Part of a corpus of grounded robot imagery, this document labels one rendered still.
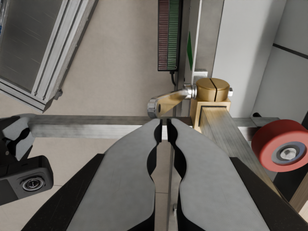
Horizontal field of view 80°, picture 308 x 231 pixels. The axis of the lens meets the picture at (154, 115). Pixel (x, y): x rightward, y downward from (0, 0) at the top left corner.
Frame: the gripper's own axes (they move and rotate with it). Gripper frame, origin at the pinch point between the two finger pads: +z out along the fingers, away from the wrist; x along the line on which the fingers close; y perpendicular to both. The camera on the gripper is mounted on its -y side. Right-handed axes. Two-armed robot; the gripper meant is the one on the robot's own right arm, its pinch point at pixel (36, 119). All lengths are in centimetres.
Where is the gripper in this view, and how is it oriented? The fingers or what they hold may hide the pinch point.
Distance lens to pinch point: 41.7
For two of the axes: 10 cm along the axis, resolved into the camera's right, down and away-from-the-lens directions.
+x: 0.0, 8.6, 5.2
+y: -10.0, -0.1, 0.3
